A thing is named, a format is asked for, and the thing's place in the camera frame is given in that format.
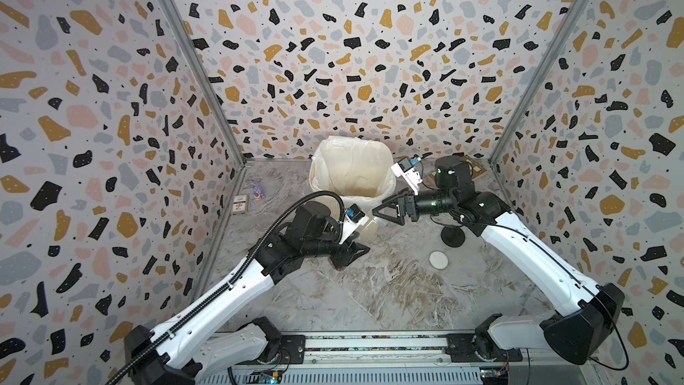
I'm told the black corrugated cable conduit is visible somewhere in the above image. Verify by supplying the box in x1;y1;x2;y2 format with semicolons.
106;190;347;385

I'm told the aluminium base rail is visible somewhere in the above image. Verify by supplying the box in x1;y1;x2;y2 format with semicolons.
171;325;609;384

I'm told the small card box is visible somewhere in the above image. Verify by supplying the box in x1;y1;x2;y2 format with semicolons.
231;194;249;215

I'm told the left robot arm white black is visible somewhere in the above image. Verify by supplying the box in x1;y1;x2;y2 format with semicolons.
108;191;369;384

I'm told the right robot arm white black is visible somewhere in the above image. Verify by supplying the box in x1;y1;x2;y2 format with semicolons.
372;155;625;365

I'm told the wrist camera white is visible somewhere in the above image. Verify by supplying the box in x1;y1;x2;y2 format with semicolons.
390;157;422;195
340;204;370;244

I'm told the black jar lid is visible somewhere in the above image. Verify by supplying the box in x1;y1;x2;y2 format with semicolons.
440;226;466;248

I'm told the wooden chessboard box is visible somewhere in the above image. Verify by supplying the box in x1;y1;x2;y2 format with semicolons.
464;156;487;180

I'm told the white jar lid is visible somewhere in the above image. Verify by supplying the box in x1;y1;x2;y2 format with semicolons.
429;251;449;270

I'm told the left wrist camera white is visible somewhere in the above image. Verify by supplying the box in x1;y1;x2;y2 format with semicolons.
340;204;370;244

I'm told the cream ribbed trash bin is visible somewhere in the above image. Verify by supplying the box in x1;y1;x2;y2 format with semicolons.
309;138;397;242

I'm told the white plastic bin liner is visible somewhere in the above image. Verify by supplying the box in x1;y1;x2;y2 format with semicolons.
309;135;397;212

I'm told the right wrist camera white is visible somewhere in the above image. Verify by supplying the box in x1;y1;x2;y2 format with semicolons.
390;157;422;195

